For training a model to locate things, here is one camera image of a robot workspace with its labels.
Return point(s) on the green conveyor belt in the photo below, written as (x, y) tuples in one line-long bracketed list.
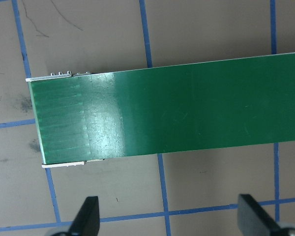
[(186, 105)]

